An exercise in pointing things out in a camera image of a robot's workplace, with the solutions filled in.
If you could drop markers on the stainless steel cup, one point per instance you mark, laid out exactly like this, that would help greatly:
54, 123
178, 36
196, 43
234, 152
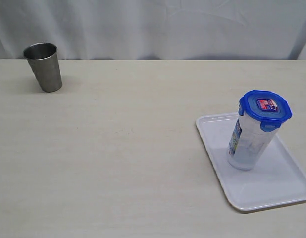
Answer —
43, 60

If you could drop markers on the clear plastic tall container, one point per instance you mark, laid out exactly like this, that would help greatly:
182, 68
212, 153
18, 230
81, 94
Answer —
249, 140

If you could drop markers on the white rectangular tray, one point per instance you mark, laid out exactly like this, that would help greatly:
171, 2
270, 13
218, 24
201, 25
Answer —
276, 180

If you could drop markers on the blue container lid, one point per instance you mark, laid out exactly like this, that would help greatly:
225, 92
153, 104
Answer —
268, 108

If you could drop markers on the white backdrop curtain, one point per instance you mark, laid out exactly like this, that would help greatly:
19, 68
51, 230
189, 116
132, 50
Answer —
156, 29

